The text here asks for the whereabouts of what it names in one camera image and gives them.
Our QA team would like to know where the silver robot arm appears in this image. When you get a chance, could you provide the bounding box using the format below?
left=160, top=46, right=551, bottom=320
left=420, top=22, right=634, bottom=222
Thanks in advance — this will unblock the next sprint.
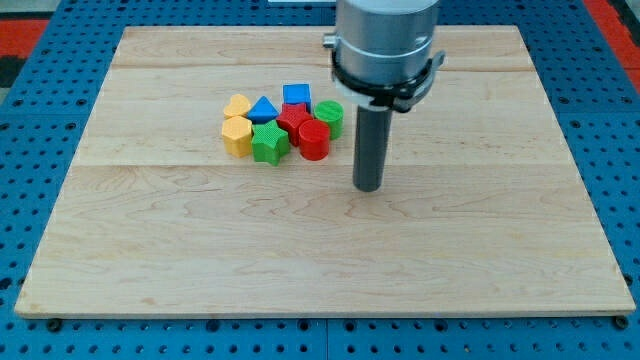
left=323, top=0, right=439, bottom=85

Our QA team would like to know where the red cylinder block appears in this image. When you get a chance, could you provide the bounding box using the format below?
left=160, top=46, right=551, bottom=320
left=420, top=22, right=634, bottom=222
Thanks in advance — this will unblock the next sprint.
left=299, top=120, right=331, bottom=161

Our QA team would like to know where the green star block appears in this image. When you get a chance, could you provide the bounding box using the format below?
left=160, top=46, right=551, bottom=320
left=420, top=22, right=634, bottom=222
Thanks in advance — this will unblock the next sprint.
left=251, top=120, right=290, bottom=166

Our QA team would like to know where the green cylinder block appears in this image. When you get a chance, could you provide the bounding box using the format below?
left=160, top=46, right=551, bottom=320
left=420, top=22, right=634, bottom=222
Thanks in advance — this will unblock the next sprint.
left=313, top=100, right=344, bottom=140

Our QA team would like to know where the red star block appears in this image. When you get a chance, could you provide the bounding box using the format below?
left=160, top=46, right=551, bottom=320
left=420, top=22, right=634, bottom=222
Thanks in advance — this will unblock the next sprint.
left=276, top=103, right=313, bottom=147

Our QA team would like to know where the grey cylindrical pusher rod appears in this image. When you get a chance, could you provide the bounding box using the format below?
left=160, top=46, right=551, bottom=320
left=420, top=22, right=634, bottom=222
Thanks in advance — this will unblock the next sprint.
left=353, top=107, right=392, bottom=192

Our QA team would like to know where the blue triangle block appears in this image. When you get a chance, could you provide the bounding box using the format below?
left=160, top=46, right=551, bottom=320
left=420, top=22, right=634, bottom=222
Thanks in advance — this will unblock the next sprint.
left=247, top=96, right=279, bottom=124

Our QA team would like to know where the blue cube block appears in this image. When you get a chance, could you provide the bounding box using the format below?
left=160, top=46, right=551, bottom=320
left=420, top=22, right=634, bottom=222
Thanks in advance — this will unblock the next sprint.
left=282, top=83, right=312, bottom=112

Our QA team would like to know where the yellow hexagon block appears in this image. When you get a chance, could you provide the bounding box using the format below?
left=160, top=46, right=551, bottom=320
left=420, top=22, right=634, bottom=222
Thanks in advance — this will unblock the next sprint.
left=221, top=116, right=253, bottom=158

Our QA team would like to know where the yellow heart block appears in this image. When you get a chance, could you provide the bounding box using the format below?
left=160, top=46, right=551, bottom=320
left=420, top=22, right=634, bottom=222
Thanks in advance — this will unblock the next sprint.
left=223, top=94, right=252, bottom=119

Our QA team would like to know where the black and white mounting clamp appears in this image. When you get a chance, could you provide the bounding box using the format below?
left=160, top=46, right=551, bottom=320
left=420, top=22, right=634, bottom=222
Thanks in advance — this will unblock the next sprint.
left=331, top=50, right=446, bottom=113

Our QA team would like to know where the light wooden board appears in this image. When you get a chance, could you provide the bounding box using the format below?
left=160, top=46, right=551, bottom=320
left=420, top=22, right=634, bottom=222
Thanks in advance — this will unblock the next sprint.
left=15, top=26, right=636, bottom=319

